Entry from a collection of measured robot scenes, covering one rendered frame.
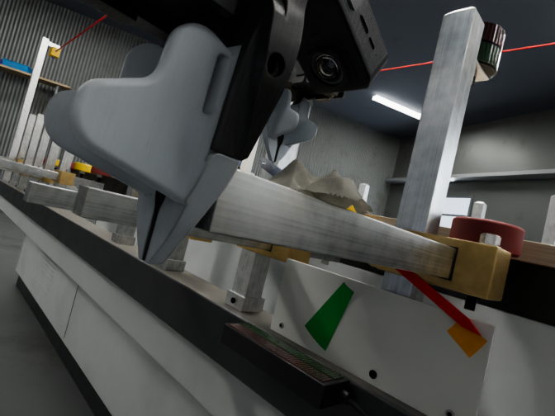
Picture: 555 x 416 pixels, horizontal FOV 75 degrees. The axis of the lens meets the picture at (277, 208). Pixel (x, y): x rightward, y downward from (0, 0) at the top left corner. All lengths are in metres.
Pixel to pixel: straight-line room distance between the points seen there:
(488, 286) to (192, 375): 0.51
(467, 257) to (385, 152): 8.41
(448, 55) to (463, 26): 0.03
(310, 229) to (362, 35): 0.11
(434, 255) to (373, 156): 8.25
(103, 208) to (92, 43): 7.07
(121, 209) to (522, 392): 0.55
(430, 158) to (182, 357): 0.55
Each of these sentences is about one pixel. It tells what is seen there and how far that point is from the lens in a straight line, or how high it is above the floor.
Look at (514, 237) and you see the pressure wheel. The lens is 0.50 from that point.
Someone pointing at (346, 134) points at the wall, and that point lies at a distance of 8.25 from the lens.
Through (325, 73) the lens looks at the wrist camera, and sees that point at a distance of 0.22.
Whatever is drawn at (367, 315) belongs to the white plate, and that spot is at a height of 0.77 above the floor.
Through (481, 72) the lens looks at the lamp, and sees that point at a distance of 0.53.
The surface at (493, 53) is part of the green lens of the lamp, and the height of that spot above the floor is 1.10.
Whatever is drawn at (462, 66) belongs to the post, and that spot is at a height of 1.06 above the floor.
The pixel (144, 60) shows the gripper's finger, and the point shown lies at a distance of 0.18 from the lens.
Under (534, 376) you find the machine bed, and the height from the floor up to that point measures 0.73.
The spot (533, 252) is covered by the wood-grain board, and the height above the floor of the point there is 0.89.
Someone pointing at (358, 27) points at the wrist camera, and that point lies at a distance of 0.21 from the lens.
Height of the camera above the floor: 0.84
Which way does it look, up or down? 3 degrees up
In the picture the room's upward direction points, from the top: 14 degrees clockwise
